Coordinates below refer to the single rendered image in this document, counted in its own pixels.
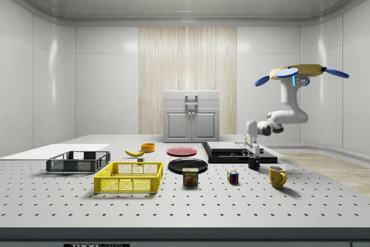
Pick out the red plate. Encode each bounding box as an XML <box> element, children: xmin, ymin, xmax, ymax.
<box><xmin>166</xmin><ymin>146</ymin><xmax>198</xmax><ymax>157</ymax></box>

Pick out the white board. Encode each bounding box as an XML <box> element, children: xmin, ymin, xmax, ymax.
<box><xmin>0</xmin><ymin>143</ymin><xmax>112</xmax><ymax>161</ymax></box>

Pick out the flat-sided can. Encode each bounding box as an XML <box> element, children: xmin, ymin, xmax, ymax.
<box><xmin>182</xmin><ymin>167</ymin><xmax>200</xmax><ymax>186</ymax></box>

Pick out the dark grey basket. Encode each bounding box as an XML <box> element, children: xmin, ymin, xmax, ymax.
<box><xmin>46</xmin><ymin>150</ymin><xmax>112</xmax><ymax>174</ymax></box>

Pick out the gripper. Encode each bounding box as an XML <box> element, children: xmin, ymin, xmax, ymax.
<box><xmin>243</xmin><ymin>137</ymin><xmax>261</xmax><ymax>158</ymax></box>

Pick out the puzzle cube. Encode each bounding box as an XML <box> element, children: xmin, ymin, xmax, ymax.
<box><xmin>226</xmin><ymin>169</ymin><xmax>241</xmax><ymax>185</ymax></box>

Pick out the black mug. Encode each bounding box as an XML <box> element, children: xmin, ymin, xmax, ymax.
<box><xmin>247</xmin><ymin>154</ymin><xmax>261</xmax><ymax>171</ymax></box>

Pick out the yellow mug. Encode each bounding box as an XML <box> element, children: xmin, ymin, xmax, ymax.
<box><xmin>268</xmin><ymin>165</ymin><xmax>288</xmax><ymax>189</ymax></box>

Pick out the banana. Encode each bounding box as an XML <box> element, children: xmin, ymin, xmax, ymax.
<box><xmin>124</xmin><ymin>149</ymin><xmax>147</xmax><ymax>158</ymax></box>

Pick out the drone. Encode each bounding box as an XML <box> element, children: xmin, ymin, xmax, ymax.
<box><xmin>254</xmin><ymin>63</ymin><xmax>350</xmax><ymax>87</ymax></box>

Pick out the white cabinet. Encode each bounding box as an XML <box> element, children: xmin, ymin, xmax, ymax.
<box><xmin>162</xmin><ymin>90</ymin><xmax>221</xmax><ymax>143</ymax></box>

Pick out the black stove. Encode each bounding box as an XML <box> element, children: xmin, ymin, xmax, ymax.
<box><xmin>201</xmin><ymin>141</ymin><xmax>280</xmax><ymax>164</ymax></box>

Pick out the yellow basket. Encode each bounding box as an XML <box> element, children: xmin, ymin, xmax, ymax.
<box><xmin>93</xmin><ymin>161</ymin><xmax>164</xmax><ymax>194</ymax></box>

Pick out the black plate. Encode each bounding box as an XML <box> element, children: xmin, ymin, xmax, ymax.
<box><xmin>168</xmin><ymin>157</ymin><xmax>209</xmax><ymax>174</ymax></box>

